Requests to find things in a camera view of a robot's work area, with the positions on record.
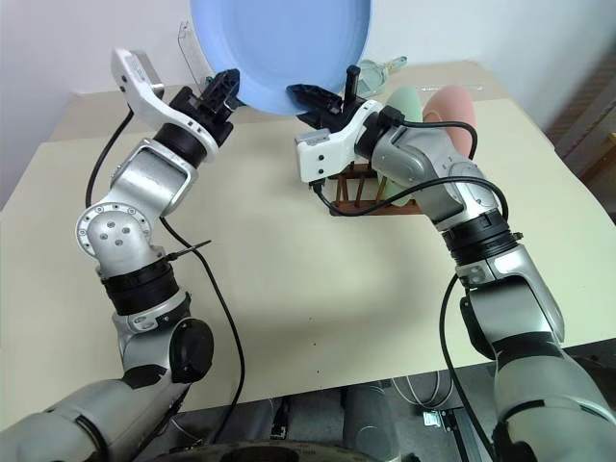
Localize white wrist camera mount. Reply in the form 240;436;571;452
294;99;386;185
110;46;220;155

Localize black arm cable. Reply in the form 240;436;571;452
307;113;511;449
85;109;244;442

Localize white cable loops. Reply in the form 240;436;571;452
392;370;458;410

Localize blue plate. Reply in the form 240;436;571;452
189;0;375;116

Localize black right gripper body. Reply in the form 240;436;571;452
331;64;370;130

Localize green plate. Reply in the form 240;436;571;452
374;86;427;209

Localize clear glass object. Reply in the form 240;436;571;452
359;55;410;97

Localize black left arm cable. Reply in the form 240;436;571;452
85;109;244;442

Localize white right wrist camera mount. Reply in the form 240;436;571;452
294;99;386;185

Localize grey cylindrical post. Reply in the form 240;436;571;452
342;379;400;453

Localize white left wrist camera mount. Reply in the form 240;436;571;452
110;46;220;155

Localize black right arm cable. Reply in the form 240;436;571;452
307;113;511;449

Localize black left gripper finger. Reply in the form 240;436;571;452
204;68;241;115
216;108;238;145

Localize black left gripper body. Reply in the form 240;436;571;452
168;86;218;139

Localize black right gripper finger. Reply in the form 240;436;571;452
286;84;342;111
295;109;333;130

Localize red plate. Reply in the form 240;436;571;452
422;84;478;160

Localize wooden dish rack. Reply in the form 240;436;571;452
330;163;420;218

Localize black aluminium rail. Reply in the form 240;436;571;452
445;406;500;462

